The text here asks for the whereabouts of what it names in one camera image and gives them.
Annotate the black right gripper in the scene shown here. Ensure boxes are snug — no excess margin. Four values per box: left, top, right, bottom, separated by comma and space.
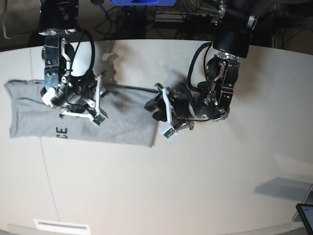
41, 74, 107, 115

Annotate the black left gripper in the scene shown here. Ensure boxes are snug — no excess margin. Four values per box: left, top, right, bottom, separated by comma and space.
144, 83, 220, 130

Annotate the grey T-shirt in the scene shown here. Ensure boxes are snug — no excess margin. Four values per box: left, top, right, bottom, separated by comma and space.
4, 80, 157, 147

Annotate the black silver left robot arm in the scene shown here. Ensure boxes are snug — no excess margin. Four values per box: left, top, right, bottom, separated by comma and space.
144, 0, 258, 131

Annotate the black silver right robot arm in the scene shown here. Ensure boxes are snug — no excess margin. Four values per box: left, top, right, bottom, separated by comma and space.
38, 0, 107, 121

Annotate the grey tablet stand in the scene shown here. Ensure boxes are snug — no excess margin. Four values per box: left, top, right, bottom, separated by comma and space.
292, 185, 313, 222

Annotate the black tablet screen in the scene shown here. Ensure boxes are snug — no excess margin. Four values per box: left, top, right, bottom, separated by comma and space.
301, 207, 313, 235

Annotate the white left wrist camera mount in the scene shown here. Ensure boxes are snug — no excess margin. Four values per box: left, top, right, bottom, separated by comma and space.
155, 83, 178, 142

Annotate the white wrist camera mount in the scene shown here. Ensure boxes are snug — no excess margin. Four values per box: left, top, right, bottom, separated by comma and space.
60, 73, 108, 127
155, 83, 178, 142

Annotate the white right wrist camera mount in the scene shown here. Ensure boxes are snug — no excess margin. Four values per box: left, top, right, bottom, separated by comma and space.
60, 73, 108, 127

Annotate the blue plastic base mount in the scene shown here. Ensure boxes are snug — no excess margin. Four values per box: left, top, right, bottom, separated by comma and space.
110, 0, 176, 6

